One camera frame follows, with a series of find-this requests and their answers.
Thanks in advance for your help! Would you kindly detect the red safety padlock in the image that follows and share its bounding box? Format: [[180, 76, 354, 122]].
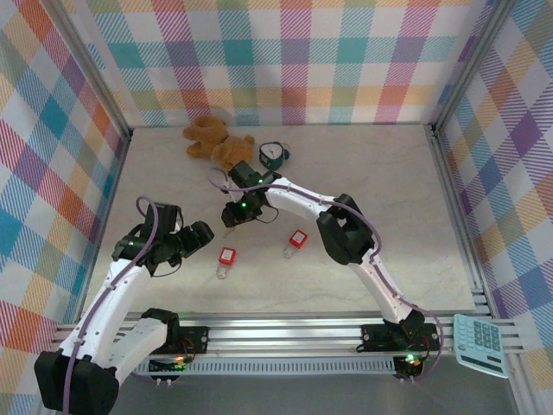
[[283, 229, 308, 260], [214, 246, 238, 281]]

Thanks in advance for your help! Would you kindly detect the teal alarm clock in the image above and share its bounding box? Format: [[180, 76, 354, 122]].
[[257, 141, 291, 170]]

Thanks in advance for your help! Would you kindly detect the brown teddy bear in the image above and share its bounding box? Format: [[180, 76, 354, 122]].
[[181, 114, 257, 172]]

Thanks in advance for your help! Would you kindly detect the small control board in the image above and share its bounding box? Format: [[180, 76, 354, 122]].
[[393, 353, 425, 380], [149, 354, 196, 376]]

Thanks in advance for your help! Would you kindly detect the light blue calculator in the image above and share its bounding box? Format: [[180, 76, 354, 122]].
[[451, 313, 512, 380]]

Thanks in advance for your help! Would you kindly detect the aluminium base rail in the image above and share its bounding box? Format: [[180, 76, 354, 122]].
[[54, 313, 526, 360]]

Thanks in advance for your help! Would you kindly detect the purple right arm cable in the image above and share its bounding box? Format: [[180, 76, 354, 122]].
[[207, 167, 444, 384]]

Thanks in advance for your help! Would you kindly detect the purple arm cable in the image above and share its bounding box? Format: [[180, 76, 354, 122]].
[[207, 167, 444, 384], [62, 196, 163, 414]]

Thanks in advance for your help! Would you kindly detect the grey slotted cable duct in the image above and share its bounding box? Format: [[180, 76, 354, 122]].
[[133, 356, 423, 377]]

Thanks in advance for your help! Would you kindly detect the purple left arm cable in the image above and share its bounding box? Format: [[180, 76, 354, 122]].
[[62, 196, 163, 414]]

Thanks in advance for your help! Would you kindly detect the aluminium frame post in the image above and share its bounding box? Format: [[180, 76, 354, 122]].
[[429, 0, 519, 135], [45, 0, 133, 144]]

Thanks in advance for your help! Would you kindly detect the aluminium frame rail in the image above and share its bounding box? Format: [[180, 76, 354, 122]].
[[425, 124, 496, 319]]

